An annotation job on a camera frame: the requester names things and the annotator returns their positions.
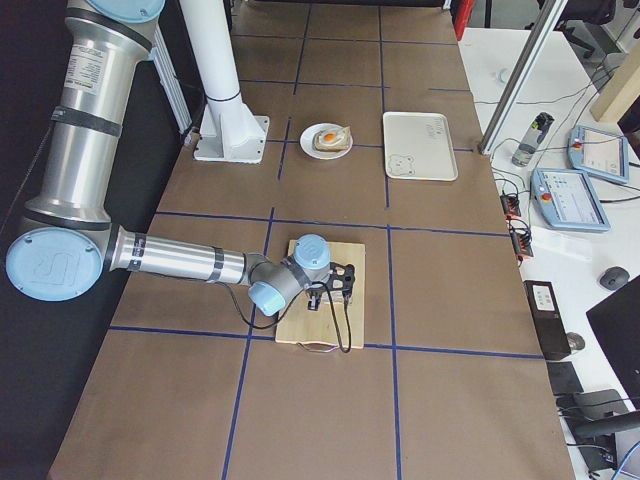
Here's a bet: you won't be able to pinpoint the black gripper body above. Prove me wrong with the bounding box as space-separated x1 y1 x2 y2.
305 282 330 300

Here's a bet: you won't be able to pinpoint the white round plate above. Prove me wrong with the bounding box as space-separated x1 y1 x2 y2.
300 123 353 160

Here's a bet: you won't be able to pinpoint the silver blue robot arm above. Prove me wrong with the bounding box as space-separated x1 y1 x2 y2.
5 1 331 316

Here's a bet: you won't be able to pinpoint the wooden cutting board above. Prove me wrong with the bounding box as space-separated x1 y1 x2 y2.
275 242 366 352

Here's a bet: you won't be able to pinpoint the toast with fried egg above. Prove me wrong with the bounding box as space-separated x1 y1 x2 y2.
313 126 352 152

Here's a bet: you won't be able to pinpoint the cream bear serving tray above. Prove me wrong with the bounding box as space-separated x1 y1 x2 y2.
383 112 458 181

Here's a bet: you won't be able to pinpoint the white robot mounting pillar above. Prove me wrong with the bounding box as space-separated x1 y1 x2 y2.
180 0 270 164

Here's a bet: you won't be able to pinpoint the black box with label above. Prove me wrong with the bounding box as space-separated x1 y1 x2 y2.
523 280 571 361

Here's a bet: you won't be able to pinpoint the near blue teach pendant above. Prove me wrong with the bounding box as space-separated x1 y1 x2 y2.
530 168 611 232

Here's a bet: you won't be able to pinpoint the blue teach pendant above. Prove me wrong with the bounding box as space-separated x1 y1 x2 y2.
567 125 630 185
530 168 611 232

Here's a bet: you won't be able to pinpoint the clear water bottle black cap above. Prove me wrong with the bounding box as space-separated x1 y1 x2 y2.
511 112 554 167

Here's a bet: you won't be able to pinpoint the white paper cup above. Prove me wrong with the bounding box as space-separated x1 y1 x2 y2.
493 68 511 85

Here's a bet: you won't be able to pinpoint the black computer mouse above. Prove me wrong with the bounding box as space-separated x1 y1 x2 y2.
598 266 630 291

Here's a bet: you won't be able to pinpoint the black monitor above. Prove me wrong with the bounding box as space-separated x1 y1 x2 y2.
586 278 640 406

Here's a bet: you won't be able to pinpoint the far blue teach pendant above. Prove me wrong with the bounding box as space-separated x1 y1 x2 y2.
567 125 630 185

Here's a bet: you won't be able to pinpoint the orange black cable connectors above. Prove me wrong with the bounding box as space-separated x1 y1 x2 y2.
500 193 534 263

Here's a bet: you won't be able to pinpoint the aluminium frame post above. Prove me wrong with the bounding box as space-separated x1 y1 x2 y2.
479 0 568 154

